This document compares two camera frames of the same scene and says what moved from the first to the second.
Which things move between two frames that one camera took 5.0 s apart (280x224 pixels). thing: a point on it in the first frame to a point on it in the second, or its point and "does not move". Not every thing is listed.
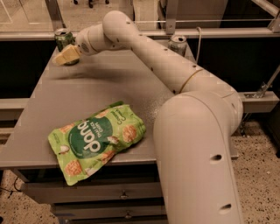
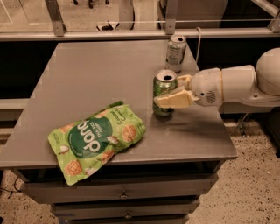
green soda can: (65, 38) to (164, 82)
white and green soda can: (178, 44) does not move
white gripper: (82, 43) to (206, 86)
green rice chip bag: (86, 145) does not move
